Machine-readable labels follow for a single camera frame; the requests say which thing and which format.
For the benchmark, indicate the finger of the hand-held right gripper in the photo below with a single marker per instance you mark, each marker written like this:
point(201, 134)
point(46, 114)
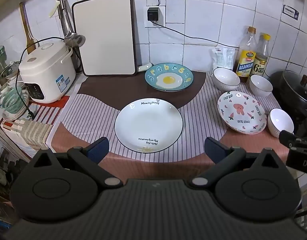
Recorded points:
point(287, 137)

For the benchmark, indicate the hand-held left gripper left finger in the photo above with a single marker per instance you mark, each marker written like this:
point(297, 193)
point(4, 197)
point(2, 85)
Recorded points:
point(99, 148)

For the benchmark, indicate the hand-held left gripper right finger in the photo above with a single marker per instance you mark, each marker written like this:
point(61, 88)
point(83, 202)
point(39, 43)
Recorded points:
point(214, 148)

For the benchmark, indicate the white ribbed bowl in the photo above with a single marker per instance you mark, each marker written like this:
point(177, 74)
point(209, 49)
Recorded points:
point(261, 85)
point(226, 78)
point(279, 122)

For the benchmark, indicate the pink rabbit print plate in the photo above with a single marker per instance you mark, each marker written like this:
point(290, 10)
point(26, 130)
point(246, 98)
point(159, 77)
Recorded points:
point(241, 112)

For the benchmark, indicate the white plate black rim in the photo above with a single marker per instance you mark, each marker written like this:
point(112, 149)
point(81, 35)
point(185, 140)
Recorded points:
point(148, 125)

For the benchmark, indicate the teal fried egg plate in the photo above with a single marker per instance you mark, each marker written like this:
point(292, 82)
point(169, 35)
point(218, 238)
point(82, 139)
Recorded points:
point(168, 78)

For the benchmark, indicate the striped printed tablecloth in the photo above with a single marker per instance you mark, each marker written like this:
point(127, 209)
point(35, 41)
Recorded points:
point(93, 110)

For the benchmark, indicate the black wok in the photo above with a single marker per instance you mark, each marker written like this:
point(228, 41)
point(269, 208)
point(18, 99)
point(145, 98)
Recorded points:
point(288, 97)

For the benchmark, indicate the glass wok lid wooden knob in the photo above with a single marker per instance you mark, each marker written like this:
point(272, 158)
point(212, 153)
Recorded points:
point(299, 87)

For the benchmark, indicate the striped folded cloth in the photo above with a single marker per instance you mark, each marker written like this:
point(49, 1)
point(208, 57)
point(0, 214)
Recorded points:
point(36, 133)

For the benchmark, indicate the red striped mat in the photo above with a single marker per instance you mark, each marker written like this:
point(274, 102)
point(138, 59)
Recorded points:
point(42, 110)

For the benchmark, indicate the clear vinegar bottle yellow cap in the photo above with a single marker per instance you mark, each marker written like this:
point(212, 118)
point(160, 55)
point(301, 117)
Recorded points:
point(262, 60)

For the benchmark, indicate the yellow label oil bottle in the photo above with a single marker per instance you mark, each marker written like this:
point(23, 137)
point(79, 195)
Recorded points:
point(246, 60)

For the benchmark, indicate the white salt bag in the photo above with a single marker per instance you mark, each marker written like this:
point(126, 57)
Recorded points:
point(223, 57)

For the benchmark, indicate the white rice cooker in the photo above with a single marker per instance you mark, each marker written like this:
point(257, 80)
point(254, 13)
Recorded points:
point(47, 70)

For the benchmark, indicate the green plastic colander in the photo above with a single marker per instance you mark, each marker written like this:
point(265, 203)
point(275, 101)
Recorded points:
point(14, 102)

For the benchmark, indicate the cream cutting board brown edge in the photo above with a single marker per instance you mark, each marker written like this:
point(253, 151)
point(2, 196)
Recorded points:
point(104, 35)

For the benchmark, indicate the glass pot lid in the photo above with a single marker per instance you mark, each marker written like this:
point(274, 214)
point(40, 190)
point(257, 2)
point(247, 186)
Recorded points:
point(9, 70)

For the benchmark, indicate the steel ladle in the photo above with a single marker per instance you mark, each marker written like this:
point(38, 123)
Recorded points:
point(68, 27)

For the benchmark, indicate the wooden spatula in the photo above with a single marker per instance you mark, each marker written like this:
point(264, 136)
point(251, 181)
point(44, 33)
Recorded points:
point(28, 32)

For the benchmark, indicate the black power adapter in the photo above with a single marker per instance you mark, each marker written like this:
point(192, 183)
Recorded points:
point(152, 14)

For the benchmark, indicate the cream plastic spoon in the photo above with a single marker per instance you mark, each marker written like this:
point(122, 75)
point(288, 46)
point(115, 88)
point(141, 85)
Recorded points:
point(54, 7)

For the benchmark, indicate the black wall sticker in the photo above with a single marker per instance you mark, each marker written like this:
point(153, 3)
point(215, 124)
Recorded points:
point(291, 12)

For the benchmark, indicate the white wall socket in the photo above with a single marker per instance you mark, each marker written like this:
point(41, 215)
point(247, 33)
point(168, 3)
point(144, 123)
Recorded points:
point(161, 12)

